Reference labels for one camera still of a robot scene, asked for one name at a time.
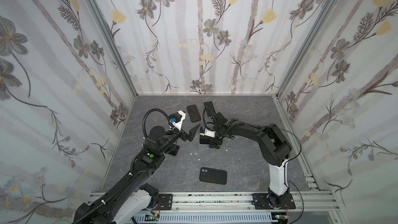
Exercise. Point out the aluminium front rail frame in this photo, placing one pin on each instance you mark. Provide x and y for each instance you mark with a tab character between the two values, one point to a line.
312	207

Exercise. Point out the black phone case front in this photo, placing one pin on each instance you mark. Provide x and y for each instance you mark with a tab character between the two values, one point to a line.
213	176

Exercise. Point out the small green circuit board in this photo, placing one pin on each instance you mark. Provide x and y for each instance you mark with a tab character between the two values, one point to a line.
152	218

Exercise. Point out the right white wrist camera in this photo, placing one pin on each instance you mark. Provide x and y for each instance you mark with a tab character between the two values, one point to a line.
206	132

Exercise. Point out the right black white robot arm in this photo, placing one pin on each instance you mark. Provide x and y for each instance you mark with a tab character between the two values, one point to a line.
274	146

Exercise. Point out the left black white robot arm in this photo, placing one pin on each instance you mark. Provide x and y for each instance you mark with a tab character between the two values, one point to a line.
130	195

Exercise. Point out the black phone case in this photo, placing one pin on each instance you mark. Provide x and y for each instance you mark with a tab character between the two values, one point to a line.
193	113
213	176

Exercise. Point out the white slotted cable duct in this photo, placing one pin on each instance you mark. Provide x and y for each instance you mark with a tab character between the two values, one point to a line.
210	218

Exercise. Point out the black phone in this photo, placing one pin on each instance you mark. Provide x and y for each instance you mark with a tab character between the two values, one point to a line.
173	150
209	108
204	140

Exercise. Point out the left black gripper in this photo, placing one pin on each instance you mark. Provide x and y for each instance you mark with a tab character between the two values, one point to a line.
188	137

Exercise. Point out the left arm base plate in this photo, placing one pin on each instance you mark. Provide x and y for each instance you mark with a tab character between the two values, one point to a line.
163	202

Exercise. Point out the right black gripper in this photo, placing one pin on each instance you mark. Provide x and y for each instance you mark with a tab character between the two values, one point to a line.
219	121

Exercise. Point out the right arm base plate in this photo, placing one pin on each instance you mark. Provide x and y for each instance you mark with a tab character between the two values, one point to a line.
258	201

